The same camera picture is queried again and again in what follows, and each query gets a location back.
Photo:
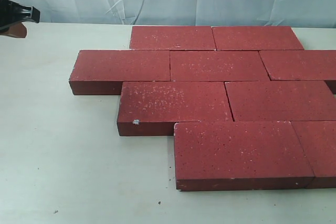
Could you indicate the third row red brick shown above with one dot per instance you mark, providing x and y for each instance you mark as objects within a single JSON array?
[{"x": 281, "y": 101}]

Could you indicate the white-flecked red brick chipped corner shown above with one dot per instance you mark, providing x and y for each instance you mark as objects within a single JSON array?
[{"x": 153, "y": 108}]

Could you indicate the front row right red brick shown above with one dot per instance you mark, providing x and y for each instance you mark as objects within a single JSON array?
[{"x": 317, "y": 139}]

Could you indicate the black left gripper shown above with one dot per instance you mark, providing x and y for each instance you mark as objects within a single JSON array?
[{"x": 13, "y": 15}]

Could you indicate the front row left red brick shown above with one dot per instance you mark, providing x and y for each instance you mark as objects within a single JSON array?
[{"x": 239, "y": 156}]

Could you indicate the back row left red brick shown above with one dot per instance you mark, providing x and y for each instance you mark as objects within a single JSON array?
[{"x": 172, "y": 38}]

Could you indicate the second row right red brick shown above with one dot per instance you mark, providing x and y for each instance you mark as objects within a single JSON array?
[{"x": 303, "y": 65}]

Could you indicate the back row right red brick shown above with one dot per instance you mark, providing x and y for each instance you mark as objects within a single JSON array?
[{"x": 255, "y": 38}]

